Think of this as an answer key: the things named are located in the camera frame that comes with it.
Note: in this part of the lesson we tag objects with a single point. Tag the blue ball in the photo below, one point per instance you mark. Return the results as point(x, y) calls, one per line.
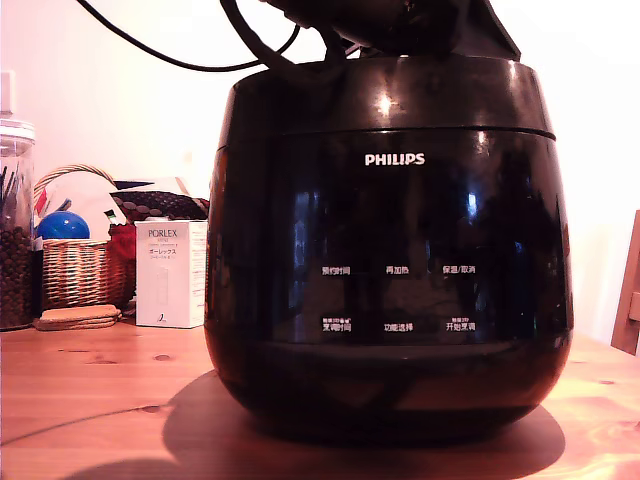
point(62, 226)

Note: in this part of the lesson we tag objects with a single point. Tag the glass jar with coffee beans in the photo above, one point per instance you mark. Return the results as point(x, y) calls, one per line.
point(14, 275)

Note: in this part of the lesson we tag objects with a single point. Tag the red knitted pouch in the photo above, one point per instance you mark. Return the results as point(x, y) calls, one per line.
point(122, 250)

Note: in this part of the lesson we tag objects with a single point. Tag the white wall switch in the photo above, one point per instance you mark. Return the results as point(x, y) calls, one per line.
point(6, 92)

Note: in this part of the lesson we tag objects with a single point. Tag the wooden chair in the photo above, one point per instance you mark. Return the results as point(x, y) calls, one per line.
point(628, 300)

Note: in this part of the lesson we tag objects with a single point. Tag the dark dotted fabric pouch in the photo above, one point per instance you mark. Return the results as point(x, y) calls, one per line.
point(157, 204)

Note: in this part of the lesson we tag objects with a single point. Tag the black Philips rice cooker body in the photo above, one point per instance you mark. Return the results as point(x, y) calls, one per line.
point(400, 225)

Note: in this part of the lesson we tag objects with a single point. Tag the white Porlex box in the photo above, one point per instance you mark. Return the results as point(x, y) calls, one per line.
point(167, 275)

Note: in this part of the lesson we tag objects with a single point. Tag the black rice cooker lid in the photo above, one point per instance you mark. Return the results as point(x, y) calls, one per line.
point(380, 95)

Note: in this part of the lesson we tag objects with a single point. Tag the woven wicker basket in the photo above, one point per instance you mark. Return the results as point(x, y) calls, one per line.
point(72, 275)

